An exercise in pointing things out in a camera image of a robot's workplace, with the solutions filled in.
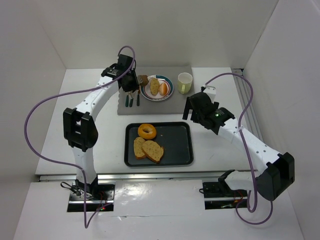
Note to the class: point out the black baking tray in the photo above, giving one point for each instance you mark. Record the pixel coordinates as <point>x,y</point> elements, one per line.
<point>174,137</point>

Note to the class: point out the seeded bread slice back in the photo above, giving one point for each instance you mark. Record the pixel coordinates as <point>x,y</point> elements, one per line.
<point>137,148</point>

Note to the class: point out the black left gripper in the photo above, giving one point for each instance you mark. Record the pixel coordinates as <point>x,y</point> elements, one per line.
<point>132,89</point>

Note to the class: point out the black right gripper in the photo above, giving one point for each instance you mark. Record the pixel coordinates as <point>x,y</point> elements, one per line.
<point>193,110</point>

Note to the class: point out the green handled fork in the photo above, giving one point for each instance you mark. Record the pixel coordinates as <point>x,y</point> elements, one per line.
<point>131,98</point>

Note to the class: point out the pale yellow mug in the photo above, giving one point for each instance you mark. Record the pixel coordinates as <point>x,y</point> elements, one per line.
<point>185,81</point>

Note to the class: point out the seeded bread slice front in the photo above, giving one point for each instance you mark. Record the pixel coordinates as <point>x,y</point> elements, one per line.
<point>153,151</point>

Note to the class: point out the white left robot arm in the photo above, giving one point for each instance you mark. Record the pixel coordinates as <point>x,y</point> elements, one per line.
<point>79,128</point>

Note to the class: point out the orange glazed donut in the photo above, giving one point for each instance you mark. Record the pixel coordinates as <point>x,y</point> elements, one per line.
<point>147,131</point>

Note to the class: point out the grey placemat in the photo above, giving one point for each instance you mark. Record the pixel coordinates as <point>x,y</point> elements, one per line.
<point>175,104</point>

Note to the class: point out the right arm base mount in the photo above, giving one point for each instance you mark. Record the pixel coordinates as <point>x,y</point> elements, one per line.
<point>218,195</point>

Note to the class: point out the glossy orange bun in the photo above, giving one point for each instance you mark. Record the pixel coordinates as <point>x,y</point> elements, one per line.
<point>163,89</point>

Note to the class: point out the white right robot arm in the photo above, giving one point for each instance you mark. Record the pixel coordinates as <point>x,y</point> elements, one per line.
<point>274,172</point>

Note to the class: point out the green handled spoon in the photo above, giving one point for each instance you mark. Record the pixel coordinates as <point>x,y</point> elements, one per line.
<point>127,99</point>

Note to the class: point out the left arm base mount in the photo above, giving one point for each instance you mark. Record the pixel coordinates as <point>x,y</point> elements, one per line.
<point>102,200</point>

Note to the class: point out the white plate teal rim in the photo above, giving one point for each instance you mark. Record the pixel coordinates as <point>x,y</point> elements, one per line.
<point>145,90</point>

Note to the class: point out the brown chocolate croissant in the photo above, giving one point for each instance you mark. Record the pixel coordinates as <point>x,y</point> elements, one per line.
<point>142,80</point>

